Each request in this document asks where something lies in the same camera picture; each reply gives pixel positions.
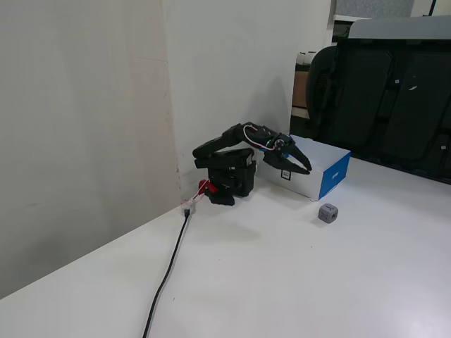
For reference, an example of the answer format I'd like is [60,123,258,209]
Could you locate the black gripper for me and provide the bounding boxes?
[262,132,314,176]

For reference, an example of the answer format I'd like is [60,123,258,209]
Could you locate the brown cardboard box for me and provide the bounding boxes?
[292,68,311,108]

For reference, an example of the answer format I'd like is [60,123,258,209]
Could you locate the gray block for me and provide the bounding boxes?
[317,202,340,225]

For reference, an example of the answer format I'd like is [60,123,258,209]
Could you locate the red clamp handle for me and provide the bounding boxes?
[197,179,218,195]

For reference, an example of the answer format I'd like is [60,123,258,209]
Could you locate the white and red servo wire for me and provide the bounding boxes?
[242,123,280,154]

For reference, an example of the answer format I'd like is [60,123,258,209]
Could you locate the black power cable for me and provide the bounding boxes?
[141,208,193,338]

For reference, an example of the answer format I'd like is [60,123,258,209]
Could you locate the black office chair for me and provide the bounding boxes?
[377,39,451,184]
[307,44,394,149]

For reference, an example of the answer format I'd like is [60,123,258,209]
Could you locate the gray chair back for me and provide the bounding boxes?
[346,15,451,42]

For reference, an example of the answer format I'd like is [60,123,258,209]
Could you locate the white cable connector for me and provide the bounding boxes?
[178,196,198,217]

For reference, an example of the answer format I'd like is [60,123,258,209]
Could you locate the blue and white cardboard box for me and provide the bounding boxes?
[259,134,352,203]

